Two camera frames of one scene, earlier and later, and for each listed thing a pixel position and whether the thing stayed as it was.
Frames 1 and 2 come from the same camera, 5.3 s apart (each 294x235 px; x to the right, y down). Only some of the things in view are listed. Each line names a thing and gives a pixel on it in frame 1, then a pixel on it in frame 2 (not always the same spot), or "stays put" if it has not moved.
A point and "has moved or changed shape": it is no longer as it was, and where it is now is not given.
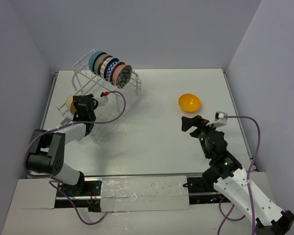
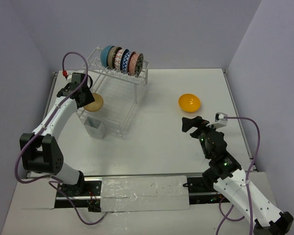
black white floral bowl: [124, 76] -> [139, 64]
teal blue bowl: [92, 58] -> [104, 55]
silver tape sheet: [144, 193] stays put
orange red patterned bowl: [115, 72] -> [132, 63]
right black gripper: [196, 121] stays put
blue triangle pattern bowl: [108, 67] -> [125, 60]
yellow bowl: [189, 103] stays put
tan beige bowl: [70, 104] has moved or changed shape
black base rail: [201, 191] stays put
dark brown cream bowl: [100, 59] -> [111, 55]
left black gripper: [82, 104] -> [88, 97]
